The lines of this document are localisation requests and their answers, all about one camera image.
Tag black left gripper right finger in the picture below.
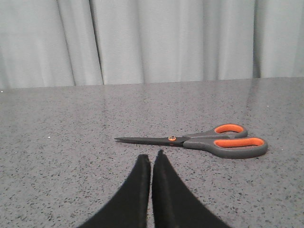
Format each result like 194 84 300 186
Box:
152 150 229 228

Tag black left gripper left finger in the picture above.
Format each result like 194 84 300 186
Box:
80 154 151 228

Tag grey orange handled scissors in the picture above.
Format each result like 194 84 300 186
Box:
116 123 268 159

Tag grey pleated curtain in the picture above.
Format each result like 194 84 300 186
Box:
0 0 304 89

